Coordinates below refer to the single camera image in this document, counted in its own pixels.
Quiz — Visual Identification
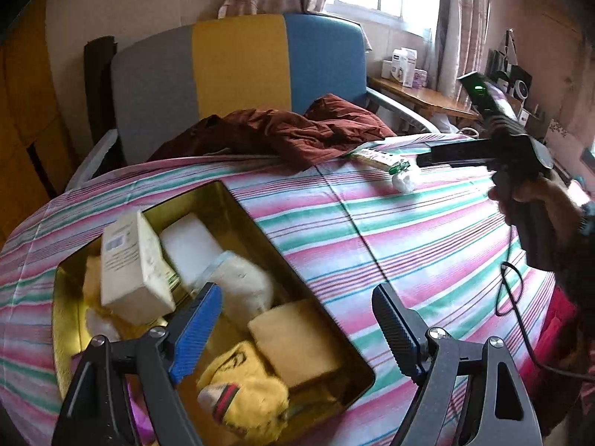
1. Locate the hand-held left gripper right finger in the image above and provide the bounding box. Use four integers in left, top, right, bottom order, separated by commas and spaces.
372, 283, 542, 446

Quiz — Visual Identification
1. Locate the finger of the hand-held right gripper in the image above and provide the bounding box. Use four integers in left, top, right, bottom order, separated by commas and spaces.
416, 144, 492, 168

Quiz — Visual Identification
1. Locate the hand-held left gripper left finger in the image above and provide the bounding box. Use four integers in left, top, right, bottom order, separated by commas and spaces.
51, 282, 223, 446

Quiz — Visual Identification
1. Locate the white ball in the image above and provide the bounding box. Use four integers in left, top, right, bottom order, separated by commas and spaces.
389, 160, 418, 193

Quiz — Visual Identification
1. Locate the white fluffy cloth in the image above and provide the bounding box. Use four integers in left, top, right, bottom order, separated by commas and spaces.
200, 251, 275, 323

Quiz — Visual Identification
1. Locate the yellow plush toy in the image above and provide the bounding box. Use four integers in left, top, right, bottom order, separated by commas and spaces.
196, 340, 290, 444

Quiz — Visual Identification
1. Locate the large white box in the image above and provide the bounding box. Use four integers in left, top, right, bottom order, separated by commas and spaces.
100, 210, 176, 326

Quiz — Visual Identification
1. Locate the white sponge block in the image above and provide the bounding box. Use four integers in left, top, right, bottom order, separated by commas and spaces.
159, 214, 224, 289

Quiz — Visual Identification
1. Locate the yellow sponge block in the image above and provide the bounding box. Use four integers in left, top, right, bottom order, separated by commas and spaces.
247, 300, 345, 388

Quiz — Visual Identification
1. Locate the purple snack packet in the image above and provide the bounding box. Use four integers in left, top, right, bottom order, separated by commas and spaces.
128, 376, 156, 446

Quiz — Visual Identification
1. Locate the gold rectangular tin box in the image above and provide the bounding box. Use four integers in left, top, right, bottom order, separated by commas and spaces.
51, 180, 376, 446

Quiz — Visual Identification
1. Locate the person's right forearm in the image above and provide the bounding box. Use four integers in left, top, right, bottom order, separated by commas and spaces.
555, 195, 595, 289

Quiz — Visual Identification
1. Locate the person's right hand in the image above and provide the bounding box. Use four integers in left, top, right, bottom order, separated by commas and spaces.
488, 177, 584, 247

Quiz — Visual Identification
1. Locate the wooden bench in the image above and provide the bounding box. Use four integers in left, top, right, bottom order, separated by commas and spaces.
367, 74, 479, 126

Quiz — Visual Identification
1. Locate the pink green striped tablecloth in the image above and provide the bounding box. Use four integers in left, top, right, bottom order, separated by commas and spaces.
0, 132, 582, 446

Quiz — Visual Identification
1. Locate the tall white box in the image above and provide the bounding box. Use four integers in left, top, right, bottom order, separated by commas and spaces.
390, 48, 417, 87

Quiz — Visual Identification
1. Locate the person's red clothing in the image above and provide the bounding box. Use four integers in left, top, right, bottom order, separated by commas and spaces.
534, 283, 595, 428

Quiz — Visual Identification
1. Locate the dark red cloth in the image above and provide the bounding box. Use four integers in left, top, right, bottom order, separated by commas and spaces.
149, 94, 398, 171

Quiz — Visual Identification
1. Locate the grey yellow blue chair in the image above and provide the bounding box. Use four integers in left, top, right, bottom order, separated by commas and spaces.
65, 12, 440, 191

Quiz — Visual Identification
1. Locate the black rolled mat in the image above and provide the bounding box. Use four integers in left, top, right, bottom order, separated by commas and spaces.
84, 35, 119, 149

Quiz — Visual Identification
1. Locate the orange wooden wardrobe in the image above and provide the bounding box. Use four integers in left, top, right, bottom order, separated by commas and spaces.
0, 0, 89, 242

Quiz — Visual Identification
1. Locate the black cable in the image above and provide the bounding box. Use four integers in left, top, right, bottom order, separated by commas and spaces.
495, 225, 595, 384

